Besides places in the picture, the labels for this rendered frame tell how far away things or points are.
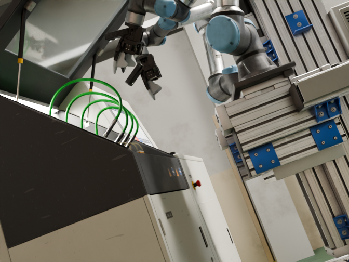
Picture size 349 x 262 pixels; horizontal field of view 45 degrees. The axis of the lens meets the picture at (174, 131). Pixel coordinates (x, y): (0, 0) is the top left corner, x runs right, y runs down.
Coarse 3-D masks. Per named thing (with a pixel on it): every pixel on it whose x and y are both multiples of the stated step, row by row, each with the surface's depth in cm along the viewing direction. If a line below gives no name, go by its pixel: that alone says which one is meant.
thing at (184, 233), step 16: (176, 192) 183; (160, 208) 153; (176, 208) 172; (192, 208) 199; (160, 224) 145; (176, 224) 164; (192, 224) 188; (176, 240) 155; (192, 240) 177; (176, 256) 148; (192, 256) 167; (208, 256) 192
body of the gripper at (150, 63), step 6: (150, 54) 198; (138, 60) 198; (144, 60) 199; (150, 60) 198; (144, 66) 198; (150, 66) 195; (156, 66) 198; (144, 72) 196; (150, 72) 196; (156, 72) 194; (150, 78) 197; (156, 78) 200
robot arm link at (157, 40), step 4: (152, 28) 201; (148, 32) 203; (152, 32) 200; (148, 36) 202; (152, 36) 202; (156, 36) 200; (148, 40) 202; (152, 40) 203; (156, 40) 202; (160, 40) 203; (164, 40) 207; (148, 44) 203; (152, 44) 205; (156, 44) 206; (160, 44) 208
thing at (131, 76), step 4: (140, 64) 198; (136, 68) 198; (140, 68) 199; (132, 72) 199; (136, 72) 198; (128, 76) 199; (132, 76) 198; (136, 76) 200; (128, 80) 199; (132, 80) 199; (128, 84) 199; (132, 84) 201
